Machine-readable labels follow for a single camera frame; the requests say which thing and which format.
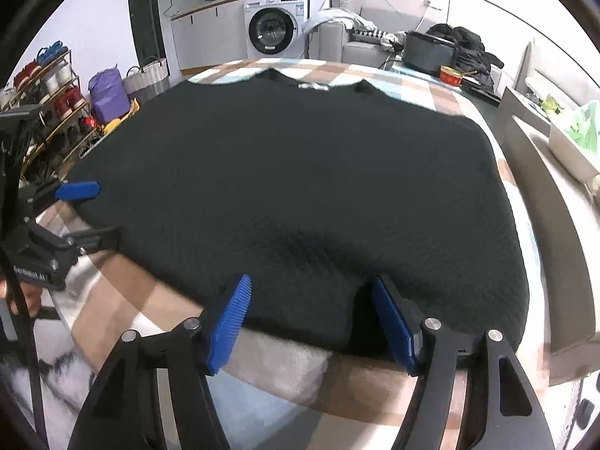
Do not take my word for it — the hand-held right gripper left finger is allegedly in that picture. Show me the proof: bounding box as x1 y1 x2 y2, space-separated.
68 274 252 450

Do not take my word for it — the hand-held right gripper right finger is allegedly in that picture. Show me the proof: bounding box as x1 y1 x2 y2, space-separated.
372 276 556 450

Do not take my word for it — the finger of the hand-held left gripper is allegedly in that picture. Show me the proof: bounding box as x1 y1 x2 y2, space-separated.
61 226 120 256
25 180 101 216

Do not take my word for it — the black knit sweater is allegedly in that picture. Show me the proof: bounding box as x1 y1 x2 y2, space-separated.
66 68 531 369

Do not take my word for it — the pile of black clothes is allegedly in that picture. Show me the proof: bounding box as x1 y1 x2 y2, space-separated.
426 23 504 92

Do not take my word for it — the person's left hand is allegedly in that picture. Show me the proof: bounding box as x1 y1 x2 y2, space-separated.
0 279 45 317

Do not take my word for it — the yellow bag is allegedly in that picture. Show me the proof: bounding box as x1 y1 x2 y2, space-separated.
103 98 140 134

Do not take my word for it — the plaid tablecloth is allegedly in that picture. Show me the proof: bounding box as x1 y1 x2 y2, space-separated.
35 56 554 450

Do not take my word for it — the wooden shoe rack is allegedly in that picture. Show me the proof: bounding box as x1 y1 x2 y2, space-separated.
0 41 101 183

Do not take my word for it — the purple bag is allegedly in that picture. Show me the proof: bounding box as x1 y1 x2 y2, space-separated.
88 68 131 123

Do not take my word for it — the grey woven basket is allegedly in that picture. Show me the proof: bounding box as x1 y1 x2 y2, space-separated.
123 56 170 95

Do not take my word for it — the grey padded bench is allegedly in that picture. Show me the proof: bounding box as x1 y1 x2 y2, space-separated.
508 115 600 385

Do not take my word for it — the dark door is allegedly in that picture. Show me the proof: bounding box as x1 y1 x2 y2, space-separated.
127 0 181 76

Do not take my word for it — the white kitchen counter cabinet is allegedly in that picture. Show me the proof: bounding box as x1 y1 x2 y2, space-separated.
169 0 249 73

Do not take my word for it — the white bowl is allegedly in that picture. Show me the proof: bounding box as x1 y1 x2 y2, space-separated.
548 122 600 183

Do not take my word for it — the black food tray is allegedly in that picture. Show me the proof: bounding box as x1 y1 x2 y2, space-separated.
463 79 502 106

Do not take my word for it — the grey nightstand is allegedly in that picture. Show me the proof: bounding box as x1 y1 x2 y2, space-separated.
497 87 554 137

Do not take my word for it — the white washing machine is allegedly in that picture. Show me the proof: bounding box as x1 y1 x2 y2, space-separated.
243 0 310 60

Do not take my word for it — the grey sofa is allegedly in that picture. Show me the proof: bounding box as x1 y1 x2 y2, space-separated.
309 0 408 69

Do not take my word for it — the green plastic bag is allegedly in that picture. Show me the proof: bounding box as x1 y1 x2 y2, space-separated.
562 100 600 160

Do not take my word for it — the houndstooth cushion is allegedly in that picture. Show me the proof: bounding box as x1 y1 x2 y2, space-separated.
351 28 406 50

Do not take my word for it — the beige bed headboard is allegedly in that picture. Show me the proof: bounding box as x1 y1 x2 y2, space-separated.
525 40 600 108

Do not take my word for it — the light blue blanket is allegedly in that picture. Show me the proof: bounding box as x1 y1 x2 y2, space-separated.
302 8 378 36

